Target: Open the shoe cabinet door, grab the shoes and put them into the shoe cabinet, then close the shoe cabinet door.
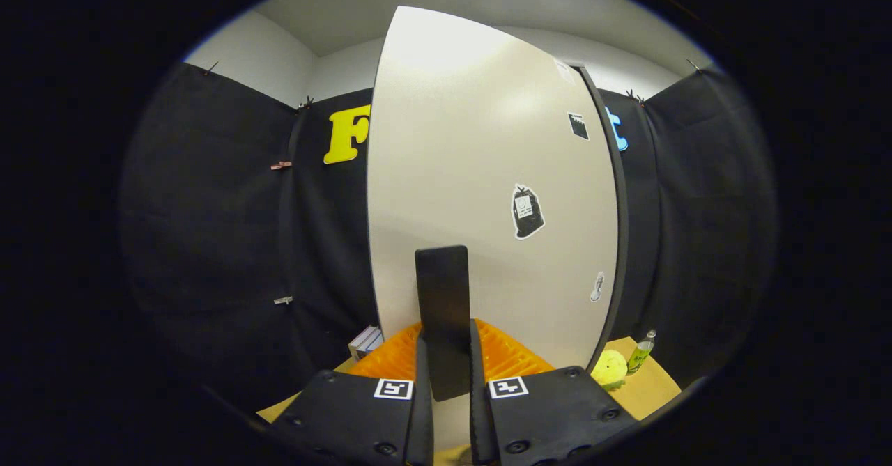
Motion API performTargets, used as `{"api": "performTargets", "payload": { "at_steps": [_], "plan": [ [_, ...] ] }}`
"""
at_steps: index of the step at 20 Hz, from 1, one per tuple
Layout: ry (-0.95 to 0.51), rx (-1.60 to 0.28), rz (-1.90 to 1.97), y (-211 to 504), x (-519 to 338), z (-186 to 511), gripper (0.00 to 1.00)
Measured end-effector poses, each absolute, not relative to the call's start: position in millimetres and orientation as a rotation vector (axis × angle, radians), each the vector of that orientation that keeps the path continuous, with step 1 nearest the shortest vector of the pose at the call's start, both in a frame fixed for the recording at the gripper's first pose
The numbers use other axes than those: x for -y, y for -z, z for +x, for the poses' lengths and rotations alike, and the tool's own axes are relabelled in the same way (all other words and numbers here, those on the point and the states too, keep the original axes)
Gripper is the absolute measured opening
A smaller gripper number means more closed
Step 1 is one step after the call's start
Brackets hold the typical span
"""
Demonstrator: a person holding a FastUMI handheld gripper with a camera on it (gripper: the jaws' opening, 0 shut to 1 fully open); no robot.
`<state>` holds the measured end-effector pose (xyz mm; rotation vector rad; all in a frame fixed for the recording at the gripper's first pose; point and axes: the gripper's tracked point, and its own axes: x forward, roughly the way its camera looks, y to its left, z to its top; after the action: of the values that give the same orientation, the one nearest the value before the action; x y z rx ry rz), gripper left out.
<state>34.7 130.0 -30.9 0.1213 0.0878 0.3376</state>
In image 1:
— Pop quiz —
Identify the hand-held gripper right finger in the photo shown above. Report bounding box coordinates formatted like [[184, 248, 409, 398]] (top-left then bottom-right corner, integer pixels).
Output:
[[467, 318, 640, 466]]

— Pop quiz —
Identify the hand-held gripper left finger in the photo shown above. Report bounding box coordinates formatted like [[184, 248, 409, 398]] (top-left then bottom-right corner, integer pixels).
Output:
[[274, 322, 436, 466]]

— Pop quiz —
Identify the black door handle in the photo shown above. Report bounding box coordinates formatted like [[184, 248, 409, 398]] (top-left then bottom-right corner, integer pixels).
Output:
[[415, 245, 472, 403]]

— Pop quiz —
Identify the dark grey shoe cabinet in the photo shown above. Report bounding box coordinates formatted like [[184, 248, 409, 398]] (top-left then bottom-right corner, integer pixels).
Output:
[[571, 64, 630, 366]]

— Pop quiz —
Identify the beige shoe cabinet door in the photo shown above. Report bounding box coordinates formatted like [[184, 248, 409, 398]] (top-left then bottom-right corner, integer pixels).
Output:
[[367, 5, 621, 453]]

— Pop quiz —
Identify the lavender cover book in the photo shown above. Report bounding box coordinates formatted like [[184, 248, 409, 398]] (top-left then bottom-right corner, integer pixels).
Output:
[[359, 330, 385, 362]]

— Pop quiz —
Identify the white cover book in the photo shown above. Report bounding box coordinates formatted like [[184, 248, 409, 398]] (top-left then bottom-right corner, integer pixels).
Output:
[[348, 325, 377, 359]]

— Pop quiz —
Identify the yellow ball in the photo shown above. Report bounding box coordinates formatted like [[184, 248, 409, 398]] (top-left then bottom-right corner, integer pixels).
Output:
[[591, 349, 629, 391]]

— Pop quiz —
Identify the green drink bottle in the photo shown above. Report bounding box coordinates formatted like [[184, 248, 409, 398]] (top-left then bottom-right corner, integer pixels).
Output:
[[626, 329, 657, 376]]

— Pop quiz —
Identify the black backdrop cloth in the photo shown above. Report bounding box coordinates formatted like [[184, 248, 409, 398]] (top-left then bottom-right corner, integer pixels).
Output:
[[118, 62, 778, 411]]

